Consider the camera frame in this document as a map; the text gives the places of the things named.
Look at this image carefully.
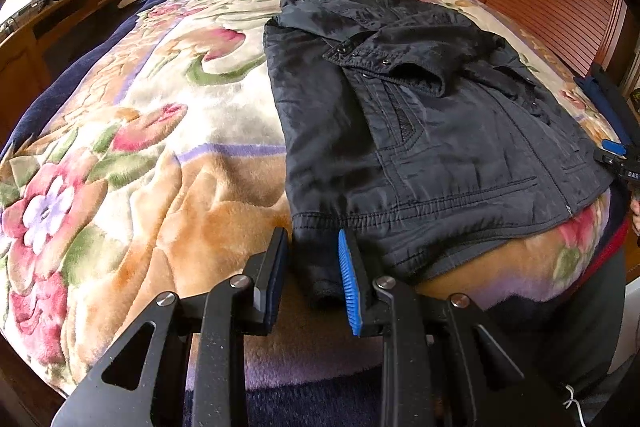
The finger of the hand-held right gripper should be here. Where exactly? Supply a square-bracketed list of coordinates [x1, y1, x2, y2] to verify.
[593, 138, 632, 170]

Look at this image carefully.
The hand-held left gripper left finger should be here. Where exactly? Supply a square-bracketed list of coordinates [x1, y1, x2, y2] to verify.
[50, 226, 292, 427]

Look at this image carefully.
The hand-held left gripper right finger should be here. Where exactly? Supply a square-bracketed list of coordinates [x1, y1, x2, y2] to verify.
[338, 228, 581, 427]

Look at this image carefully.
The black quilted jacket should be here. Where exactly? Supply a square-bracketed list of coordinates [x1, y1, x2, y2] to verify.
[263, 0, 615, 308]

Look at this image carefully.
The blue garment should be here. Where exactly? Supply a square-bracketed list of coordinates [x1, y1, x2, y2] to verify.
[575, 76, 628, 145]

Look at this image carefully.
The dark garment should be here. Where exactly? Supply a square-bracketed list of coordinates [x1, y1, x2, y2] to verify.
[591, 63, 640, 145]

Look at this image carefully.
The person's dark clothing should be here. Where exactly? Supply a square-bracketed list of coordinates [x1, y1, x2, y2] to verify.
[415, 207, 632, 427]

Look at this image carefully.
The floral plush blanket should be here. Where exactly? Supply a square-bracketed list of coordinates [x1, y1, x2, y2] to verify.
[0, 0, 626, 427]

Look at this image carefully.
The long wooden desk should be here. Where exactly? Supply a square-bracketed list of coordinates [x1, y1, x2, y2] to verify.
[0, 0, 151, 148]

